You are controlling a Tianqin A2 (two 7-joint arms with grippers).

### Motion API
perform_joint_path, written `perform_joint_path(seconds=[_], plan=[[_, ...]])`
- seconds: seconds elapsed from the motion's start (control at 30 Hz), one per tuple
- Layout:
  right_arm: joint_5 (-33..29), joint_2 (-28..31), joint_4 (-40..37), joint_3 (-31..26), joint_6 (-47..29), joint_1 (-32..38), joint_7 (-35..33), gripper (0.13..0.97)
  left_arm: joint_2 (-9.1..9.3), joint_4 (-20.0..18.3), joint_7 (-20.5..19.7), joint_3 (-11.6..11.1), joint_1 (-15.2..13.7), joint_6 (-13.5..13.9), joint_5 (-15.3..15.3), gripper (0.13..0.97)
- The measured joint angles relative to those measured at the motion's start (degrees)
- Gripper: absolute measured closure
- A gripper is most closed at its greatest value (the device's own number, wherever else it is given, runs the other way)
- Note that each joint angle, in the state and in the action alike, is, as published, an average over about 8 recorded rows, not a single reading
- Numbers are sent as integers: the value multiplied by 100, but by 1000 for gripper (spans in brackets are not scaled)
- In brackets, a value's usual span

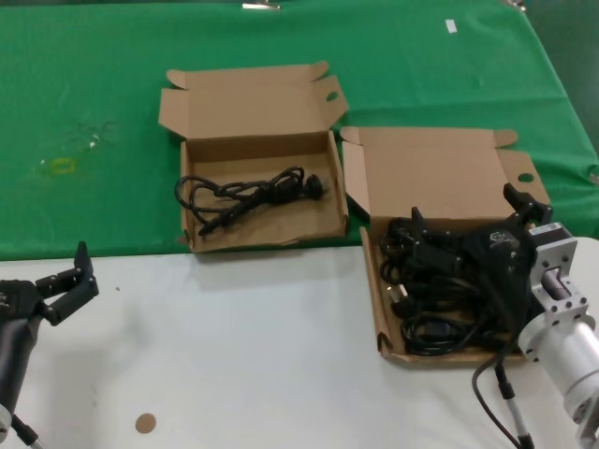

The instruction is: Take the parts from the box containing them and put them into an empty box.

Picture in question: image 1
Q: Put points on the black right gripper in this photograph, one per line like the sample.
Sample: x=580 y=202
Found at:
x=504 y=264

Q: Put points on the cardboard box with oval hole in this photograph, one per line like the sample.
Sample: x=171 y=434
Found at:
x=262 y=117

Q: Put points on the small metal clip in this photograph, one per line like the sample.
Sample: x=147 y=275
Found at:
x=517 y=3

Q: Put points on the brown clamp at cloth edge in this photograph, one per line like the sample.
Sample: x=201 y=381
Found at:
x=595 y=178

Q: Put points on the clear tape scrap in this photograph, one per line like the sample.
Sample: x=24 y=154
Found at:
x=93 y=141

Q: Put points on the white tape strip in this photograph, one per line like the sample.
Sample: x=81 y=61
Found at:
x=451 y=26

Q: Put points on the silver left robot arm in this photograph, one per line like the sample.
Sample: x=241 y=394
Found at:
x=4 y=418

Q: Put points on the green table cloth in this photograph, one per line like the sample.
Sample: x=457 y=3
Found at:
x=93 y=70

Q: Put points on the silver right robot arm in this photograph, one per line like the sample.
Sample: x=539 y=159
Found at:
x=571 y=341

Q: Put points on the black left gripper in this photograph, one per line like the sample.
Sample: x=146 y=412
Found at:
x=16 y=327

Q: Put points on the cardboard box with round hole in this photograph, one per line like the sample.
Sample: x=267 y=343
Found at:
x=430 y=173

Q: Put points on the brown cardboard disc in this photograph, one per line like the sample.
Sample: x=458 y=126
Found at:
x=145 y=423

